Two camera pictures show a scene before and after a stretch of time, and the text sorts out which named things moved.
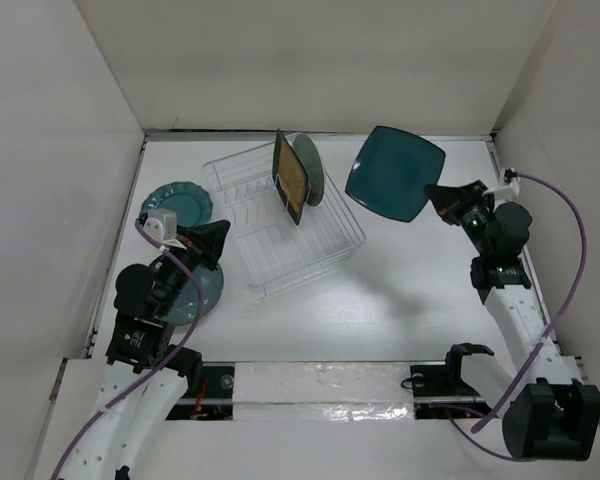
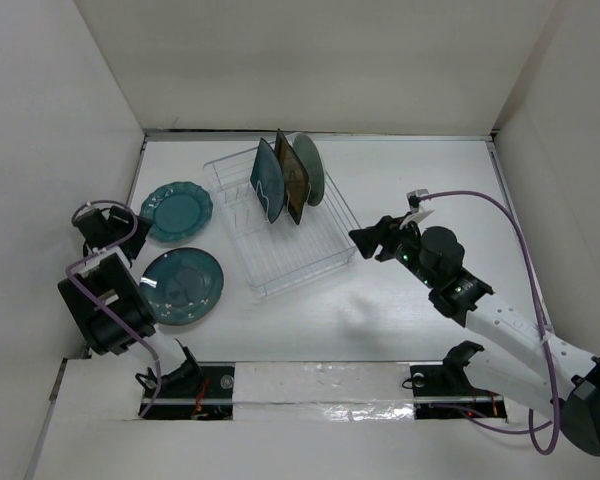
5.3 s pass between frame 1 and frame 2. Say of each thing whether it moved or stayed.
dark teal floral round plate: stayed
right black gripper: moved
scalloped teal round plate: stayed
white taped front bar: stayed
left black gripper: moved
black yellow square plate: stayed
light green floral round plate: stayed
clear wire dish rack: stayed
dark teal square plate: moved
